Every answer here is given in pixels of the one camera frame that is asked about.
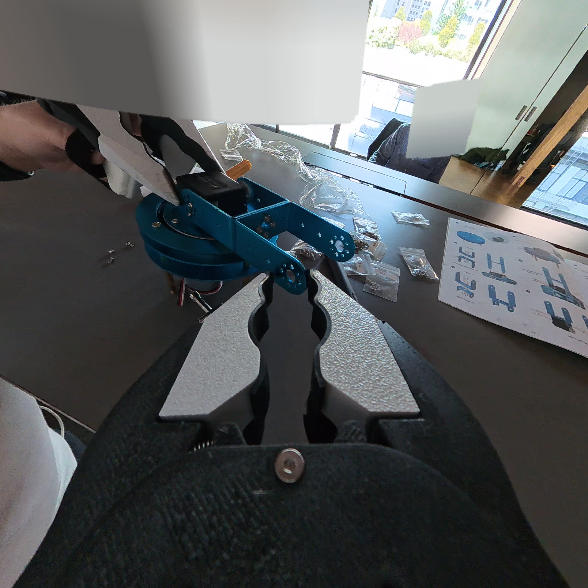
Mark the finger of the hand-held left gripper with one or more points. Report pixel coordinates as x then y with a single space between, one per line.
133 160
183 158

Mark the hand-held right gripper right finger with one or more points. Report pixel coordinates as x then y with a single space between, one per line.
363 363

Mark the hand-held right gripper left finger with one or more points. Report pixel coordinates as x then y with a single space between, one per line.
220 363

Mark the blue toy robot arm base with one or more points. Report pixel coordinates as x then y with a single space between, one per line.
257 239

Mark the person's left hand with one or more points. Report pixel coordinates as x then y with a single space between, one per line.
32 138

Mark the metal cross socket wrench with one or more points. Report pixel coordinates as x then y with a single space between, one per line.
202 305

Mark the crumpled clear plastic wrap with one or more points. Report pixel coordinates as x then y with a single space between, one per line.
330 197
257 142

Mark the cluster of small screw bags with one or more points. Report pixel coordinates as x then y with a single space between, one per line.
381 280

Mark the printed instruction sheet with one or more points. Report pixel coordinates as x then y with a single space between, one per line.
505 285

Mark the person's dark trousers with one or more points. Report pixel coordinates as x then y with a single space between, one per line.
73 443

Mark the person's white shirt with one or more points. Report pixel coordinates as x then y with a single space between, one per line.
27 482

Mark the white cabinet doors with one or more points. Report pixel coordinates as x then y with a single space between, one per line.
519 69

